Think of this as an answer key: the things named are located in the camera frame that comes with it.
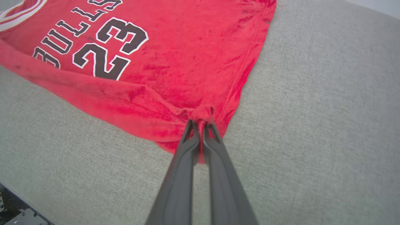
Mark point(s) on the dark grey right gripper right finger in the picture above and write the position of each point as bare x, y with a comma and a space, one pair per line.
225, 187

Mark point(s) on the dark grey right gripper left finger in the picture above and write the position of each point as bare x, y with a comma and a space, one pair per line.
179, 187

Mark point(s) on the red and white basketball jersey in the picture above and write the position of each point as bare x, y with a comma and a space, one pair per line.
187, 47

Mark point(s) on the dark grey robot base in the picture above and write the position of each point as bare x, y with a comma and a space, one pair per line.
12, 209

